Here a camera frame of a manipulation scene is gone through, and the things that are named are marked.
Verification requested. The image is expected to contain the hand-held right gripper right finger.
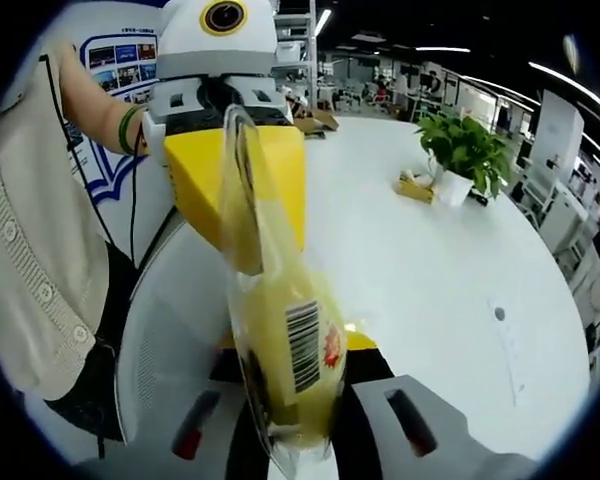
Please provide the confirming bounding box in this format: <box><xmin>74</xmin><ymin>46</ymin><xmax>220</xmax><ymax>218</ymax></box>
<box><xmin>332</xmin><ymin>327</ymin><xmax>539</xmax><ymax>480</ymax></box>

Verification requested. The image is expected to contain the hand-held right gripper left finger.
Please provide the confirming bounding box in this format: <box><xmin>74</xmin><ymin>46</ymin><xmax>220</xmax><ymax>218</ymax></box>
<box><xmin>104</xmin><ymin>333</ymin><xmax>281</xmax><ymax>480</ymax></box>

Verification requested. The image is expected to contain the round yellow silicone block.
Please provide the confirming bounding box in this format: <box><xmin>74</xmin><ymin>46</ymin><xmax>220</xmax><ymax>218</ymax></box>
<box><xmin>219</xmin><ymin>102</ymin><xmax>351</xmax><ymax>471</ymax></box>

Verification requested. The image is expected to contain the brown cardboard box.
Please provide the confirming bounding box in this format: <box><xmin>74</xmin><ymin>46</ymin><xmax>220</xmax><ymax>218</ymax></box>
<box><xmin>287</xmin><ymin>97</ymin><xmax>340</xmax><ymax>139</ymax></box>

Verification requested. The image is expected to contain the green wrist band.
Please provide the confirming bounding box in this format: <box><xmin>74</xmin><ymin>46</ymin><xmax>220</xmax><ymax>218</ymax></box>
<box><xmin>117</xmin><ymin>104</ymin><xmax>149</xmax><ymax>156</ymax></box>

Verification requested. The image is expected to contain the metal storage shelf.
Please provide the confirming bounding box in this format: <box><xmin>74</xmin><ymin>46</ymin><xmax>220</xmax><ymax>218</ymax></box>
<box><xmin>274</xmin><ymin>0</ymin><xmax>321</xmax><ymax>109</ymax></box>

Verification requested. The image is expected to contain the person's black garment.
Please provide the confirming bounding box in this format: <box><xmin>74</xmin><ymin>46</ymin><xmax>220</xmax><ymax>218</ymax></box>
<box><xmin>44</xmin><ymin>239</ymin><xmax>141</xmax><ymax>459</ymax></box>

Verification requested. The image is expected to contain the yellow tissue box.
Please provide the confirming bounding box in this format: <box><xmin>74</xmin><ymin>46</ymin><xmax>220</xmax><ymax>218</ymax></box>
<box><xmin>393</xmin><ymin>169</ymin><xmax>439</xmax><ymax>204</ymax></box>

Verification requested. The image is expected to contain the person in beige cardigan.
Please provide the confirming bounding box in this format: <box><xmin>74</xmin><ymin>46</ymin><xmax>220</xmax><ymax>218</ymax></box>
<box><xmin>0</xmin><ymin>49</ymin><xmax>111</xmax><ymax>401</ymax></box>

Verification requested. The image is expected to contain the green potted plant white pot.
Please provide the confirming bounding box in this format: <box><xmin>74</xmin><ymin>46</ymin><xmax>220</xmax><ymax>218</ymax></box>
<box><xmin>413</xmin><ymin>112</ymin><xmax>514</xmax><ymax>209</ymax></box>

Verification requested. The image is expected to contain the white cabinet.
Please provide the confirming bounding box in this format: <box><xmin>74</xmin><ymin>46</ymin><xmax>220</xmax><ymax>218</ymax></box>
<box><xmin>519</xmin><ymin>164</ymin><xmax>591</xmax><ymax>251</ymax></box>

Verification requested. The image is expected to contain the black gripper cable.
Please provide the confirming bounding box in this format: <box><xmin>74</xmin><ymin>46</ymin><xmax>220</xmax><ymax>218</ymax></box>
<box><xmin>128</xmin><ymin>119</ymin><xmax>149</xmax><ymax>261</ymax></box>

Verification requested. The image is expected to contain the blue white wall poster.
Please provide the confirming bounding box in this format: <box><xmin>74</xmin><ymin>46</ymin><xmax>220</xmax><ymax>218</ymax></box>
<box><xmin>77</xmin><ymin>32</ymin><xmax>161</xmax><ymax>211</ymax></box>

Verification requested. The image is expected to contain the thin black device cable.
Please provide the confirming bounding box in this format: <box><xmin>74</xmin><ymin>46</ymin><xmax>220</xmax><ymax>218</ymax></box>
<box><xmin>38</xmin><ymin>53</ymin><xmax>89</xmax><ymax>174</ymax></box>

